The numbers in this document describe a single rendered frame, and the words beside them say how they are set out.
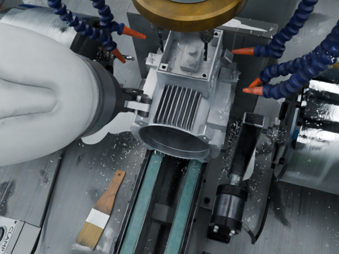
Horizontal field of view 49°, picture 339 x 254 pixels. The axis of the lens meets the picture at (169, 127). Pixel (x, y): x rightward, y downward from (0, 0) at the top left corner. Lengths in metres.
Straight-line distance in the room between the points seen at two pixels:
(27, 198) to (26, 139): 0.78
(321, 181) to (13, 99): 0.59
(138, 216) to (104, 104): 0.49
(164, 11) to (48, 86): 0.29
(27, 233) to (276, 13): 0.66
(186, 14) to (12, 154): 0.33
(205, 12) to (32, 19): 0.40
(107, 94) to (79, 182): 0.64
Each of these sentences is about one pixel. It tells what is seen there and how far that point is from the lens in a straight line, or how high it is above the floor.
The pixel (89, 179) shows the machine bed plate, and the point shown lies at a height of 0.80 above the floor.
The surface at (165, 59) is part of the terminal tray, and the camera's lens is 0.74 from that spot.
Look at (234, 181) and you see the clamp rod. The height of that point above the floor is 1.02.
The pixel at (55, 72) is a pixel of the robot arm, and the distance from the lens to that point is 0.27.
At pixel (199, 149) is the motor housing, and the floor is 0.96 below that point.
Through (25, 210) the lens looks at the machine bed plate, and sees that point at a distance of 1.03.
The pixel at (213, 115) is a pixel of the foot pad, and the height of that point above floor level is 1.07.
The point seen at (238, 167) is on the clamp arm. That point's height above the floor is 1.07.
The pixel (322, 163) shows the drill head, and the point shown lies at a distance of 0.69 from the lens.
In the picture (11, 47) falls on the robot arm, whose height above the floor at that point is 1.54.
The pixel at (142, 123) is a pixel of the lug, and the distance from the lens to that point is 0.72.
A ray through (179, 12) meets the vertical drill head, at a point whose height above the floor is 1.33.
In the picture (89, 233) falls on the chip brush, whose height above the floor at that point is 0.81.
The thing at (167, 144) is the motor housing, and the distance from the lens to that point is 0.84.
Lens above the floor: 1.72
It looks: 65 degrees down
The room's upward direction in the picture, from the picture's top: 8 degrees counter-clockwise
